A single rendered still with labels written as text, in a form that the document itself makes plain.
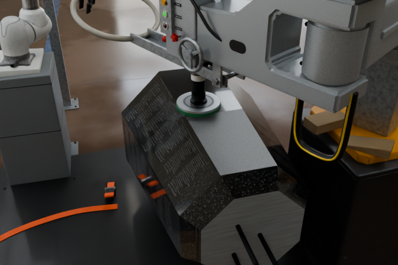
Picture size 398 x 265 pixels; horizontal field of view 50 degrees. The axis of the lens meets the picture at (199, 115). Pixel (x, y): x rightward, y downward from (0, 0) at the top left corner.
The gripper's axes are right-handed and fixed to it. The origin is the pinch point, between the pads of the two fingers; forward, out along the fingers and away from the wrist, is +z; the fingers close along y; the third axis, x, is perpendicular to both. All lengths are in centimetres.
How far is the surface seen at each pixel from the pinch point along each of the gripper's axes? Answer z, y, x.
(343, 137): -50, 155, -37
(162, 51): -20, 67, -18
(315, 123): -15, 144, 4
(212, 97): -7, 97, -12
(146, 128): 23, 74, -28
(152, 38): -10, 50, -2
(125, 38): -10.3, 42.2, -14.8
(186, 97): -4, 86, -19
